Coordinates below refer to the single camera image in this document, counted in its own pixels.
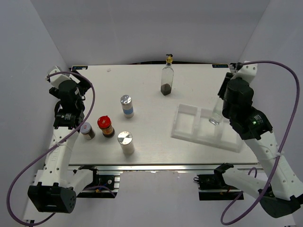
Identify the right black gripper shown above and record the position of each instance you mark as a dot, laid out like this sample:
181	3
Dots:
223	87

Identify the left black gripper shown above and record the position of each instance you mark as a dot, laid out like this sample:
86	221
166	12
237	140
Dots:
83	85

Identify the clear glass bottle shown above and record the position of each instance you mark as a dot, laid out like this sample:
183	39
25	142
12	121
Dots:
216	115

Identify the blue label silver cap shaker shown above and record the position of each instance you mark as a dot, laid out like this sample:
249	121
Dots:
127	106

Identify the glass bottle with dark sauce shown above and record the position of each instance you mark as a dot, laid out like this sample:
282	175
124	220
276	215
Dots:
167	76

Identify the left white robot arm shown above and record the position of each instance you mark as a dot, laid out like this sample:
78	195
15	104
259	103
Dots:
54	192

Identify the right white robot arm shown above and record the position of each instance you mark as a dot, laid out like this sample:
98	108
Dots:
284	194

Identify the small brown spice jar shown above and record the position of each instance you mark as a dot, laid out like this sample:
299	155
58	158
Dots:
87	131

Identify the red lid sauce jar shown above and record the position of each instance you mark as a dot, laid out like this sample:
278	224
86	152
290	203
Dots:
105	124

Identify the right blue corner sticker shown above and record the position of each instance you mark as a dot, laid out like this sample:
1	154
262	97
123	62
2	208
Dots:
220	65

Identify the blue corner sticker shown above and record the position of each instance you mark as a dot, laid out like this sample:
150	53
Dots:
220	65
79	68

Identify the left blue corner sticker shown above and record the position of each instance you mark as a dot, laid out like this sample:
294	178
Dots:
79	68

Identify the white three-slot organizer tray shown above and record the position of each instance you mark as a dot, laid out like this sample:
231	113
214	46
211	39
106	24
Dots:
191	123

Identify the white silver cap shaker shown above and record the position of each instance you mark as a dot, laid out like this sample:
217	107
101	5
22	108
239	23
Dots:
125	139

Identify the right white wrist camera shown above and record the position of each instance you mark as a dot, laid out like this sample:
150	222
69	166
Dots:
246	72

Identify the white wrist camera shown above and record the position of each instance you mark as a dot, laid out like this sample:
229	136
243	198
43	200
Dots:
246	72
57	79

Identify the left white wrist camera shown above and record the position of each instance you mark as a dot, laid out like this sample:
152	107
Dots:
57	79

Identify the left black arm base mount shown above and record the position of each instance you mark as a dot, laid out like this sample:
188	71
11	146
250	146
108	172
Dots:
103	185

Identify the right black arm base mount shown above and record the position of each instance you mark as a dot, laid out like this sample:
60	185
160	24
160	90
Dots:
210	190

